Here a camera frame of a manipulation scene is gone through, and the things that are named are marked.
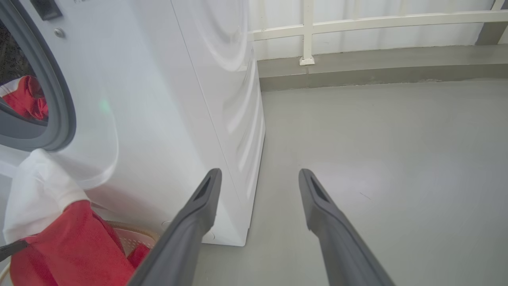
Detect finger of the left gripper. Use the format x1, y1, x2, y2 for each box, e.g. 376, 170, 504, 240
0, 240, 29, 263

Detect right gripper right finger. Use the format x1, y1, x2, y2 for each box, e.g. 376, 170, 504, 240
298, 168, 396, 286

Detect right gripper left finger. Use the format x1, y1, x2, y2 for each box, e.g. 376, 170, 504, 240
127, 168, 223, 286

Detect red and white garment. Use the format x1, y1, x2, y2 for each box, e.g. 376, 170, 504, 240
0, 75, 49, 121
3, 148, 152, 286

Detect cream perforated laundry basket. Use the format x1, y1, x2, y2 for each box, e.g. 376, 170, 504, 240
0, 220, 161, 286

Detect white front-load washing machine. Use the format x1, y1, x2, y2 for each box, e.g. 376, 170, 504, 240
0, 0, 266, 247

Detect grey rubber door gasket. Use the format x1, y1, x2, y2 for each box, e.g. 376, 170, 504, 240
0, 0, 77, 152

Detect steel washing drum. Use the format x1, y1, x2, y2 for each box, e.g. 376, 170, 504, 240
0, 20, 32, 86

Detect black door lock slot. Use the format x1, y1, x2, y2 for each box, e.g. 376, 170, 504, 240
30, 0, 63, 21

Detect grey concrete curb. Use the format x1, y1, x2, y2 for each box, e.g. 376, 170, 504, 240
257, 44, 508, 92

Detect white metal railing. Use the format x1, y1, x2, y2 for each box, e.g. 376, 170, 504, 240
248, 0, 508, 66

